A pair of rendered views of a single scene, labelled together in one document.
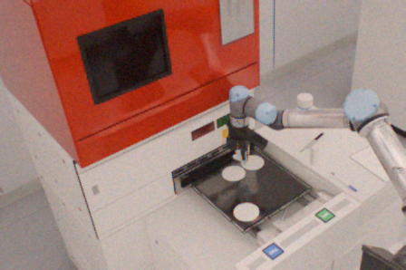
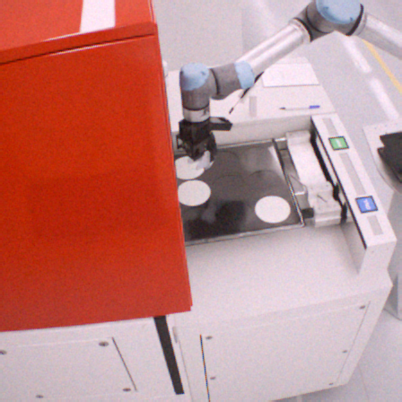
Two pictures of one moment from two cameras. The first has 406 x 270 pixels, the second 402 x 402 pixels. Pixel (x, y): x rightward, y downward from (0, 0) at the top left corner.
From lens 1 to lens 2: 1.41 m
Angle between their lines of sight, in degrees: 41
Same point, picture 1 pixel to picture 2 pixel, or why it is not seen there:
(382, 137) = (377, 22)
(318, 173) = (272, 117)
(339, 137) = not seen: hidden behind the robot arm
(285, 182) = (248, 154)
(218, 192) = (218, 221)
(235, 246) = (297, 251)
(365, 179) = (306, 93)
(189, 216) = (213, 276)
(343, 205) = (329, 125)
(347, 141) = not seen: hidden behind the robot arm
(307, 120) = (266, 58)
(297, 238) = (357, 178)
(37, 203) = not seen: outside the picture
